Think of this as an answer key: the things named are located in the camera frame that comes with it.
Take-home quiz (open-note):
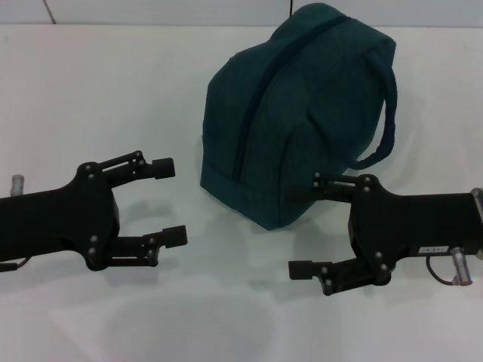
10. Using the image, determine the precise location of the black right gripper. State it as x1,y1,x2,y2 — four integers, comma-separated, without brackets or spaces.
288,171,482,296

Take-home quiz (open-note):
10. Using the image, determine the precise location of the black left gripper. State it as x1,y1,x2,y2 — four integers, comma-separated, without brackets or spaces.
0,150,189,272

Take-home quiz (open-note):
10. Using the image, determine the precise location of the dark teal insulated lunch bag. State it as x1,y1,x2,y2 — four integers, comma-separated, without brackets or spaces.
199,2,400,231

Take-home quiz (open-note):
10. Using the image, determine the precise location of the right arm cable with connector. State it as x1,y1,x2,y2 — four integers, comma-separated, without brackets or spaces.
426,244,475,287

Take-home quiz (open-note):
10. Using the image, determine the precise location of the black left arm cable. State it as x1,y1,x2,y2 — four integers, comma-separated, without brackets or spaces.
0,258,31,273

